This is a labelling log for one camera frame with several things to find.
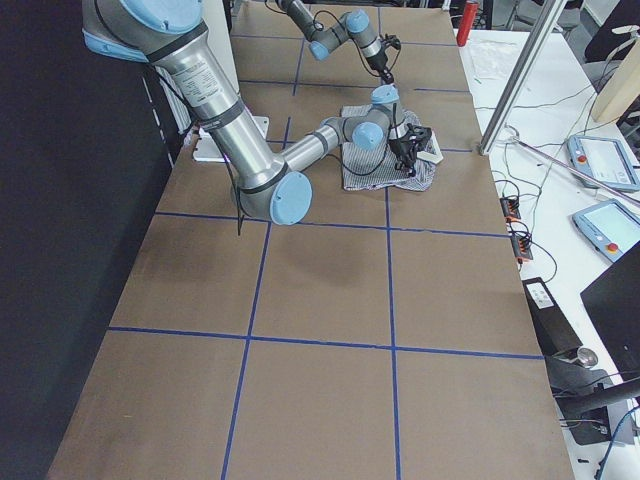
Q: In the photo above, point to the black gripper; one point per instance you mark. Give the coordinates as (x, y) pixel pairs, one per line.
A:
(401, 148)
(378, 63)

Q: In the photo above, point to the striped polo shirt white collar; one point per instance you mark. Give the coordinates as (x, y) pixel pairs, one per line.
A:
(376, 169)

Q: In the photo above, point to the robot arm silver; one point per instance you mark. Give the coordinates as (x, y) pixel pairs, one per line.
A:
(352, 26)
(266, 185)

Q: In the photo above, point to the red cylinder bottle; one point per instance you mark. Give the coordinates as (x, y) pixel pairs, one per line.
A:
(466, 23)

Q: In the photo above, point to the orange black connector strip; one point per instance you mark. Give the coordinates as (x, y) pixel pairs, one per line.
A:
(519, 233)

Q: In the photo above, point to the upper teach pendant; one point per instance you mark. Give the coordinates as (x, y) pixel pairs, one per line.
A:
(605, 160)

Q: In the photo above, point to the teach pendant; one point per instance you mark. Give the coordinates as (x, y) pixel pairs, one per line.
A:
(610, 227)
(605, 160)

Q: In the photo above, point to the lower teach pendant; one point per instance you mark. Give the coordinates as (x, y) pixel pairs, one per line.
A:
(610, 227)

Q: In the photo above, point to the black rectangular box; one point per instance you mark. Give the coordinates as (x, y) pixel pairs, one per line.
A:
(553, 331)

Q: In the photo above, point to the black monitor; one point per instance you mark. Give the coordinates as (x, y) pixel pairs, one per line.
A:
(612, 304)

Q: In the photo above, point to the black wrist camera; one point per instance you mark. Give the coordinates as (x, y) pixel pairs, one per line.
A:
(391, 41)

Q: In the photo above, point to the aluminium frame post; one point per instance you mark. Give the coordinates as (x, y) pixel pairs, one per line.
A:
(536, 40)

